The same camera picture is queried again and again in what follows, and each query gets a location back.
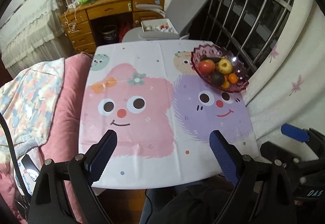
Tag purple glass fruit bowl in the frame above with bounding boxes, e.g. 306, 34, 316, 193
191, 44, 248, 93

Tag pink quilt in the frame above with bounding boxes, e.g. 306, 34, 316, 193
0, 52, 93, 224

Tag wooden desk with drawers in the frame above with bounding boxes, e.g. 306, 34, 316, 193
61, 0, 164, 53

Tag white box on chair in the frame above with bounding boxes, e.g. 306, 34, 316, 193
141, 18, 177, 34

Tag pastel patchwork blanket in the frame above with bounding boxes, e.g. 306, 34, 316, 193
1, 58, 64, 157

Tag blackened banana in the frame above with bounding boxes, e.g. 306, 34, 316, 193
200, 55, 223, 63

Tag cartoon printed tablecloth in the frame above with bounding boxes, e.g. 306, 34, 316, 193
79, 40, 258, 189

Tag red apple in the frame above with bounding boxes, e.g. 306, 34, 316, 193
198, 60, 215, 76

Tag dark avocado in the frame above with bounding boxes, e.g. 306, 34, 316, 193
210, 72, 225, 87

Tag small yellow citrus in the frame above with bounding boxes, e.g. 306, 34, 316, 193
221, 80, 230, 89

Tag white lace bed cover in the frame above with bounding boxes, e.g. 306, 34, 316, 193
1, 0, 74, 78

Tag black cable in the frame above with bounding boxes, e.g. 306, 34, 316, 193
0, 113, 29, 204

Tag brown speckled pear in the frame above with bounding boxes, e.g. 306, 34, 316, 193
218, 58, 233, 74

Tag dark bin under desk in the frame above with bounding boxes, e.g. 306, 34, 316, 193
101, 25, 117, 41

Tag metal window bars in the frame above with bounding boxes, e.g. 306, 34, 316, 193
200, 0, 294, 73

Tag grey office chair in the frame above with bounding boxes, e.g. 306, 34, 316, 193
122, 0, 208, 42

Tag large mandarin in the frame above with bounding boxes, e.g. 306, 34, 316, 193
227, 73, 238, 84

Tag white floral curtain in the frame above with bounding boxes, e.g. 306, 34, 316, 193
243, 0, 324, 161

